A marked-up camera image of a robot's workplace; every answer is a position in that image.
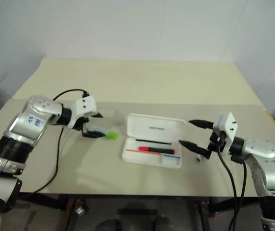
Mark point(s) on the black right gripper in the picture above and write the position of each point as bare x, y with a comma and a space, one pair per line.
215, 142

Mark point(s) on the dark rounded shape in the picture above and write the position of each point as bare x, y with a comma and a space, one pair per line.
108, 225

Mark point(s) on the marker with green cap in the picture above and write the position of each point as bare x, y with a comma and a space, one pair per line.
111, 135

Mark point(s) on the thin black pencil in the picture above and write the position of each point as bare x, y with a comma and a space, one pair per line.
153, 141

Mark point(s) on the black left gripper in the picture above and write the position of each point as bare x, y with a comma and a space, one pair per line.
79, 124

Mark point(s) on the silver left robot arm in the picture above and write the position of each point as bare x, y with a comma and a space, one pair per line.
31, 120

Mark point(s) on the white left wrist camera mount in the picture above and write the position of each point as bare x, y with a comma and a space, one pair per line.
85, 106

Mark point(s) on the red and black marker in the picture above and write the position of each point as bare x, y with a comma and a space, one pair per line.
156, 150

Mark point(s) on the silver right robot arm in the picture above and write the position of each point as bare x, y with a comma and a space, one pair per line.
265, 149

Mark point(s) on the white plastic pencil case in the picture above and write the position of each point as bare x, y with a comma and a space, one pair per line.
151, 134

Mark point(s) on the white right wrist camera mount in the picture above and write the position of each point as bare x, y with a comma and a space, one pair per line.
230, 127

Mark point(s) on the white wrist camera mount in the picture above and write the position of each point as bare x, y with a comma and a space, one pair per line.
85, 106
230, 127

